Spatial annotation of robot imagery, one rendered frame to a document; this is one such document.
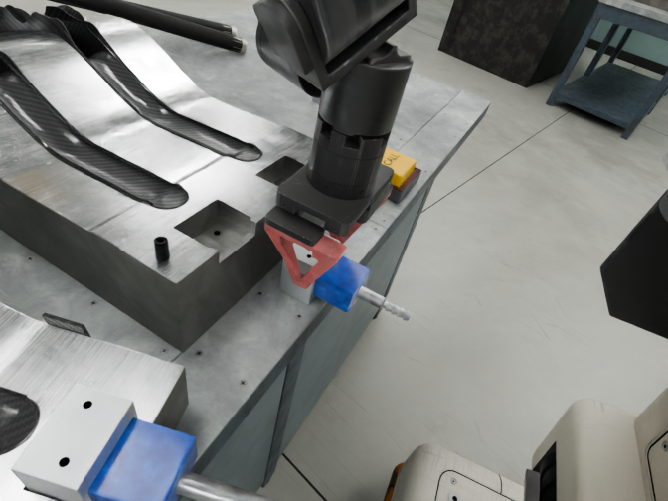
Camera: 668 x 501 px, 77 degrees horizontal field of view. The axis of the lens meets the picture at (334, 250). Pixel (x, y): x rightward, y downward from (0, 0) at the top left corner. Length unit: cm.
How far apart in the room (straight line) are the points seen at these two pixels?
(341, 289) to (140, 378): 18
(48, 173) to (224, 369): 23
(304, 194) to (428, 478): 74
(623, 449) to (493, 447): 95
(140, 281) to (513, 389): 134
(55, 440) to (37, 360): 8
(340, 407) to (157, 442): 103
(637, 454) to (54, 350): 47
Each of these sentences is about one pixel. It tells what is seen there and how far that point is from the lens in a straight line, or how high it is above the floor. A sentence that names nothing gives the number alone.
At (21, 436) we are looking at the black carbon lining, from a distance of 33.
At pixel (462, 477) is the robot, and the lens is 100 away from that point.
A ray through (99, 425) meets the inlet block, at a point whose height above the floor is 88.
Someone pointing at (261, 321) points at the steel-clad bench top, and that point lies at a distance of 41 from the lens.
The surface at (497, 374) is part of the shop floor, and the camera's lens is 155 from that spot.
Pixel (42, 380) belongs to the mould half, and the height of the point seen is 86.
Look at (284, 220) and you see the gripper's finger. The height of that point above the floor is 92.
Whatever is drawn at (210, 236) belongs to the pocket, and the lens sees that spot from 40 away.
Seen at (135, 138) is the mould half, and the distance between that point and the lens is 50.
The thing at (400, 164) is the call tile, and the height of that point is 84.
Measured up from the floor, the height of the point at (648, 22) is 73.
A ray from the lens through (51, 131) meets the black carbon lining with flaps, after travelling 51.
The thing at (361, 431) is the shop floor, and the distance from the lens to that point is 127.
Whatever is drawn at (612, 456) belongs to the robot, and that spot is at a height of 80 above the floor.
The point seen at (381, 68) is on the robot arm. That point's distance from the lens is 29.
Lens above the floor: 113
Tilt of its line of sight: 42 degrees down
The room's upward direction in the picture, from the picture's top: 14 degrees clockwise
